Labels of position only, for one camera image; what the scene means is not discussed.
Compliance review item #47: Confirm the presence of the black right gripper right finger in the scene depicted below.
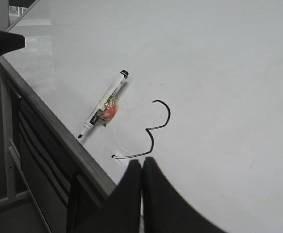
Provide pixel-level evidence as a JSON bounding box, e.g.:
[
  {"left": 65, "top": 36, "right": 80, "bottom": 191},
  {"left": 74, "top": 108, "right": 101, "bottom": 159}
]
[{"left": 142, "top": 157, "right": 224, "bottom": 233}]

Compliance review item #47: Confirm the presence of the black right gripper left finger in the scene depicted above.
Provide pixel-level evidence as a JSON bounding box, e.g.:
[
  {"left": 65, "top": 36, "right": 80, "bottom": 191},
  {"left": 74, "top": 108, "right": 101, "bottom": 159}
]
[{"left": 74, "top": 160, "right": 142, "bottom": 233}]

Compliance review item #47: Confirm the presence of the black whiteboard marker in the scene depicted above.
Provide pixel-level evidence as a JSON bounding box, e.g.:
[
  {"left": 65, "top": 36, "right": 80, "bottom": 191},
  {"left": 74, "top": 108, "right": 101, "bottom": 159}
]
[{"left": 78, "top": 70, "right": 129, "bottom": 139}]

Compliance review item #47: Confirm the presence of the white whiteboard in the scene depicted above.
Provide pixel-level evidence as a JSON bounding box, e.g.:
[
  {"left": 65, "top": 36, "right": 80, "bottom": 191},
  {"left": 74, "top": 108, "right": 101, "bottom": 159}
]
[{"left": 5, "top": 0, "right": 283, "bottom": 233}]

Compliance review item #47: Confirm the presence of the red magnet taped to marker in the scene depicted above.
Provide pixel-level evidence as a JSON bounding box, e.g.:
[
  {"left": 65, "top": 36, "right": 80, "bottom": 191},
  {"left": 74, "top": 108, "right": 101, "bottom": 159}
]
[{"left": 99, "top": 98, "right": 118, "bottom": 127}]

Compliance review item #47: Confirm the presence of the whiteboard metal stand frame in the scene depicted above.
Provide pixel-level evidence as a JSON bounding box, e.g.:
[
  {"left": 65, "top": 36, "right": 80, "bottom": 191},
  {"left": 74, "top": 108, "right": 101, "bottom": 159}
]
[{"left": 0, "top": 0, "right": 52, "bottom": 233}]

